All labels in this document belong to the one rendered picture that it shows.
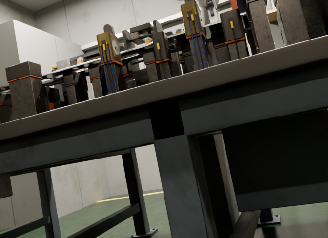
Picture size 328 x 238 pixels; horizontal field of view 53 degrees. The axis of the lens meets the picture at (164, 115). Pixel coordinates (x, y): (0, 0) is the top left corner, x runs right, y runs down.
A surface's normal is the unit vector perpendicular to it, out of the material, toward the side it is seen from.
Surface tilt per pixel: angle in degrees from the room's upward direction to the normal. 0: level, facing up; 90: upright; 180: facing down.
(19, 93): 90
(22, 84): 90
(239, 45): 90
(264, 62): 90
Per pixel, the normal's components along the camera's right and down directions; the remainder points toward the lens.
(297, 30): -0.28, -0.04
